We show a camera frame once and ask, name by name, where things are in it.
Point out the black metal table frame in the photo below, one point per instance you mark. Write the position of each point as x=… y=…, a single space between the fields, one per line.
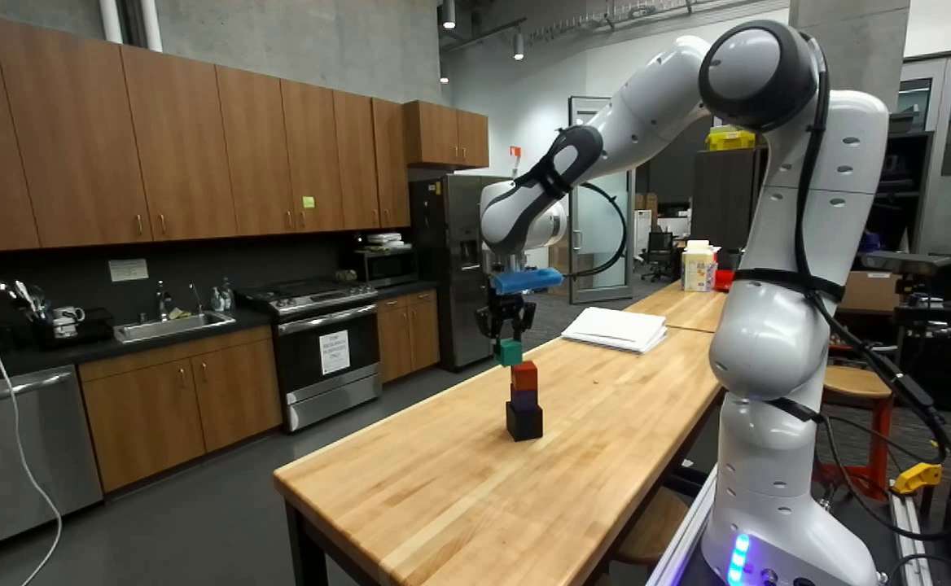
x=303 y=547

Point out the silver kettle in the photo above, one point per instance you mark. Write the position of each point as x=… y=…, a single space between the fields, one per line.
x=68 y=324

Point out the white plastic jug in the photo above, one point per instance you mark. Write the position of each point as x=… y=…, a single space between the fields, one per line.
x=701 y=267

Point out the narrow brown base cabinet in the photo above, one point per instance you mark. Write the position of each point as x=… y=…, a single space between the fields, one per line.
x=410 y=332

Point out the stainless steel fridge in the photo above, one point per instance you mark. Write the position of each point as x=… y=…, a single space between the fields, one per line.
x=452 y=270

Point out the green square block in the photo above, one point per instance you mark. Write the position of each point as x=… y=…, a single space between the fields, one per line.
x=510 y=353

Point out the black tall cabinet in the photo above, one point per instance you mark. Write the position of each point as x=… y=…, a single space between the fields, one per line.
x=726 y=200

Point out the small brown wall cabinet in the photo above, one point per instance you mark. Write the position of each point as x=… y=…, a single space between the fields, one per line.
x=446 y=134

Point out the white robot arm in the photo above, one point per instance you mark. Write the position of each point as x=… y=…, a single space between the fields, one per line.
x=780 y=337

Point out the steel kitchen sink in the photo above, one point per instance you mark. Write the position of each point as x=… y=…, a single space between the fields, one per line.
x=172 y=325

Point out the small red container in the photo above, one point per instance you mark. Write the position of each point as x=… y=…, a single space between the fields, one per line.
x=726 y=281

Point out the stainless steel dishwasher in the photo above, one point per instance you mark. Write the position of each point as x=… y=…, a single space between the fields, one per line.
x=21 y=467

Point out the cardboard box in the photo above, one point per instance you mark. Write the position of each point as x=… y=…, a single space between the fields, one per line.
x=872 y=294

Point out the yellow bag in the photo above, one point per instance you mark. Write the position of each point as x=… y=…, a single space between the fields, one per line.
x=730 y=137

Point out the black microwave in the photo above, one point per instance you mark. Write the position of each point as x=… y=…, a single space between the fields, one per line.
x=383 y=260

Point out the orange square block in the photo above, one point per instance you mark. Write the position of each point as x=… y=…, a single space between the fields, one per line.
x=526 y=379

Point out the blue square block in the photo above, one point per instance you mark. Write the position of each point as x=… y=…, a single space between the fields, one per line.
x=526 y=400

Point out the brown wooden wall cabinets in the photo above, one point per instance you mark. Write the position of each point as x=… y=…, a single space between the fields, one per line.
x=172 y=152

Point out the wooden stool orange legs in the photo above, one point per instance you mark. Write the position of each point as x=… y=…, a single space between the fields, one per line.
x=857 y=387

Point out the black square block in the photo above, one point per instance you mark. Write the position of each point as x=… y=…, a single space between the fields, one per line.
x=526 y=423

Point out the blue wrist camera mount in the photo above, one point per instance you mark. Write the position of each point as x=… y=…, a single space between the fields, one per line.
x=526 y=281

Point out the stainless steel oven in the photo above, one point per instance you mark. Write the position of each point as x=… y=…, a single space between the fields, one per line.
x=330 y=359

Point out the white wall paper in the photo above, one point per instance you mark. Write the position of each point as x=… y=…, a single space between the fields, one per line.
x=130 y=270

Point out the white paper stack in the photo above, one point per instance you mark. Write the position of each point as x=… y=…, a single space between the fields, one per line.
x=614 y=331

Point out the white metal mount frame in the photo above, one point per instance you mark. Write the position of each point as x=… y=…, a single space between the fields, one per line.
x=678 y=532

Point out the yellow hand tool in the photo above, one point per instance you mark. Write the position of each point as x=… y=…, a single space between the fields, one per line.
x=917 y=476

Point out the glass door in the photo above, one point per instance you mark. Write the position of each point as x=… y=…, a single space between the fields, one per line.
x=601 y=205

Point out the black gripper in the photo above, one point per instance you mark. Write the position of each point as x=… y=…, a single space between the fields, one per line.
x=507 y=310

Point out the wide brown base cabinet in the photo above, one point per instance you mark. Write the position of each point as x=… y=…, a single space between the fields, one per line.
x=184 y=408

